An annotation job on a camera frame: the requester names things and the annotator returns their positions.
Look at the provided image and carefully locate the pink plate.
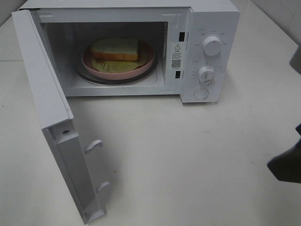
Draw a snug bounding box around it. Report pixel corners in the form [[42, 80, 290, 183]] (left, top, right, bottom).
[[81, 38, 156, 81]]

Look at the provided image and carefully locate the glass microwave turntable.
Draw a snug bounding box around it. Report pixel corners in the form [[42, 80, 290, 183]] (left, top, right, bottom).
[[73, 41, 158, 85]]

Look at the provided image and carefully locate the white microwave oven body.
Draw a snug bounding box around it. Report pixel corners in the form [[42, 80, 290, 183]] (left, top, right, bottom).
[[18, 0, 240, 103]]

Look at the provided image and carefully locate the lower white timer knob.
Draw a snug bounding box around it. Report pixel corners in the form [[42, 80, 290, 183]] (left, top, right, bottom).
[[198, 66, 215, 82]]

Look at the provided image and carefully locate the toast sandwich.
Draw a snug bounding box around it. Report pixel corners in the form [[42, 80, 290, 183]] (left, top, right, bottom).
[[90, 38, 147, 73]]

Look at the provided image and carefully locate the upper white power knob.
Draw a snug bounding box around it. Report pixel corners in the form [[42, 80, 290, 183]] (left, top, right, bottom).
[[202, 34, 222, 57]]

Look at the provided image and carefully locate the round white door button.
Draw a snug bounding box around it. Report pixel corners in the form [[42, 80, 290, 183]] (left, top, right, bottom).
[[194, 88, 209, 100]]

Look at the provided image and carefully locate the white microwave door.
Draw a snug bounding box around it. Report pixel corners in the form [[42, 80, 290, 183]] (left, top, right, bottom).
[[12, 9, 110, 224]]

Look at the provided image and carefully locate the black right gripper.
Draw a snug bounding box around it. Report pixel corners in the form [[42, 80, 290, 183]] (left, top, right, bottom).
[[267, 122, 301, 183]]

